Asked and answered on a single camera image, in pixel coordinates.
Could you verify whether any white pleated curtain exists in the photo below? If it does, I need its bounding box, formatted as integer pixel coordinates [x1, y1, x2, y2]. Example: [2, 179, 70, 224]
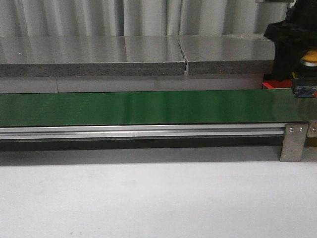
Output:
[0, 0, 289, 37]

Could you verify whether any red plastic tray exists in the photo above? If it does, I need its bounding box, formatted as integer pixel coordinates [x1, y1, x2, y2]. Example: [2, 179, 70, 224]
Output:
[262, 79, 292, 89]

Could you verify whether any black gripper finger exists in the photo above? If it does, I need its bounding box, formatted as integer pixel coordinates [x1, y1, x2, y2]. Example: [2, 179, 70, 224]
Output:
[272, 42, 301, 81]

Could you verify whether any yellow mushroom push button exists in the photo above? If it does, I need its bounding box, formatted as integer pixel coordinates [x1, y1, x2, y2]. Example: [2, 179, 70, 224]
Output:
[291, 51, 317, 99]

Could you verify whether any grey stone countertop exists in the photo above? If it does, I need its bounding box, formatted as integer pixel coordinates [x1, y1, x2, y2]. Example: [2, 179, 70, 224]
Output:
[0, 34, 274, 94]

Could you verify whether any steel conveyor support bracket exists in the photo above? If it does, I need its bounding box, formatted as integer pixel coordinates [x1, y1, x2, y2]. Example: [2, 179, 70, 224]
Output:
[280, 123, 308, 162]

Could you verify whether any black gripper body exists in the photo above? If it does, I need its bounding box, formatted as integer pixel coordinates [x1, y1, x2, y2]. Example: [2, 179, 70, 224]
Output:
[264, 0, 317, 51]

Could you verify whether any green conveyor belt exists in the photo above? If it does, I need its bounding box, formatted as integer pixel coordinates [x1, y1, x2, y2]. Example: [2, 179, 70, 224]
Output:
[0, 89, 317, 127]

